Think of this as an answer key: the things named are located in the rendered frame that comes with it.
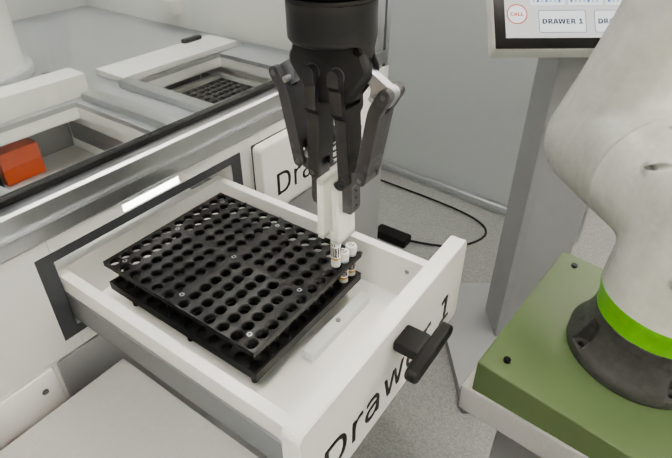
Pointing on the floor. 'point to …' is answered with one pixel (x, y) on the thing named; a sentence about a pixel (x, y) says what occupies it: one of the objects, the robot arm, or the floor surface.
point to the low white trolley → (124, 424)
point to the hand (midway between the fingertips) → (336, 206)
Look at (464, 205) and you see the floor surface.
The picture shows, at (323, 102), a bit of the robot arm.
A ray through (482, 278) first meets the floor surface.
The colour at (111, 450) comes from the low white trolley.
